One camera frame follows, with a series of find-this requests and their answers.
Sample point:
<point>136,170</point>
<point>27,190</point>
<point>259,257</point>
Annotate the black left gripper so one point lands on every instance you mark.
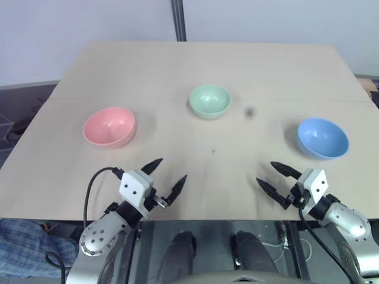
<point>161,202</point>

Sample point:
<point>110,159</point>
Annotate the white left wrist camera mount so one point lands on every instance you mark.
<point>133,186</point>

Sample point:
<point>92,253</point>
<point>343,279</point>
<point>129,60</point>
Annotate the brown cardboard box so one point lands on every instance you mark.
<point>368,84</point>

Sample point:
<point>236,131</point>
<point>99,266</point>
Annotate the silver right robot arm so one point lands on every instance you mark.
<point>352,225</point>

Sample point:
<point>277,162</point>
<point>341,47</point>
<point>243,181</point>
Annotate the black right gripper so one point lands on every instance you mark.
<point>294,197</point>

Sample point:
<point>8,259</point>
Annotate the blue bowl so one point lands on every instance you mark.
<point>321,137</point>

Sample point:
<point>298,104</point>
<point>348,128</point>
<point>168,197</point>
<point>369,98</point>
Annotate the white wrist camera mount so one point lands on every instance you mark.
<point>133,186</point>
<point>315,182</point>

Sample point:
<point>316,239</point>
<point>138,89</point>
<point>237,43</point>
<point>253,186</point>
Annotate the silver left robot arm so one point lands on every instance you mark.
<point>97,236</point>

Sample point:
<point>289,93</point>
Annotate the blue plaid cloth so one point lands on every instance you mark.
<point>32,248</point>

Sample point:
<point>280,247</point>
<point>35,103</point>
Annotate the light green bowl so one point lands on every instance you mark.
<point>207,100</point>

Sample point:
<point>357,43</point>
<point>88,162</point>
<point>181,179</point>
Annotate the grey vertical post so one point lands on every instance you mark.
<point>178,19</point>

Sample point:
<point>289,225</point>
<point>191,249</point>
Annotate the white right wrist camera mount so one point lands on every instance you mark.
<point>315,182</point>

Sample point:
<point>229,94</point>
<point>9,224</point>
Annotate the pink red bowl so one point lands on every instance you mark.
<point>102,125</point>

